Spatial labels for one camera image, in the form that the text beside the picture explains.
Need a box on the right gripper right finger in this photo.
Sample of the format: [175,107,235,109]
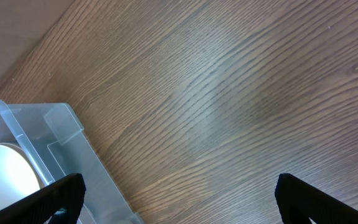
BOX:
[275,173,358,224]

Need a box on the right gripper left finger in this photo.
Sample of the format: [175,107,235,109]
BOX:
[0,173,86,224]

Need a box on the cream bowl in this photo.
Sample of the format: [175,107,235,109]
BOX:
[0,142,45,210]

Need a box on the clear plastic storage container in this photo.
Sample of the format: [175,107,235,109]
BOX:
[0,100,143,223]

